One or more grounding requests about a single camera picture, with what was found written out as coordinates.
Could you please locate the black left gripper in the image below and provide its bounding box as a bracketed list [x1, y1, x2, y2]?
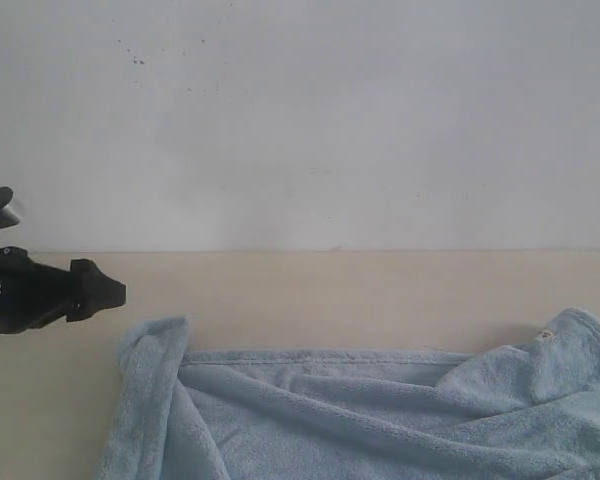
[0, 247, 127, 334]

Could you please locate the light blue terry towel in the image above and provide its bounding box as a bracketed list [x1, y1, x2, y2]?
[96, 309, 600, 479]

